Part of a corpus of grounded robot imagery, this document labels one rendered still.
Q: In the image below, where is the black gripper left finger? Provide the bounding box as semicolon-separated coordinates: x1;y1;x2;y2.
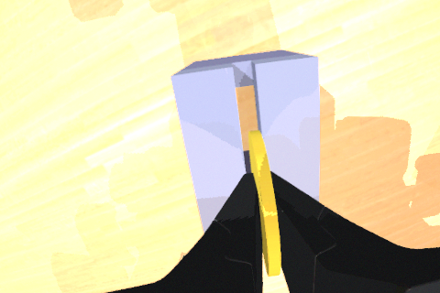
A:
107;172;263;293

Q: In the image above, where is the gold coin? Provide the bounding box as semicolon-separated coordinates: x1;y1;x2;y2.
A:
248;131;281;277

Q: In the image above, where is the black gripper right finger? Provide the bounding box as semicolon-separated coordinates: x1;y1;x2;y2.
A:
271;171;440;293

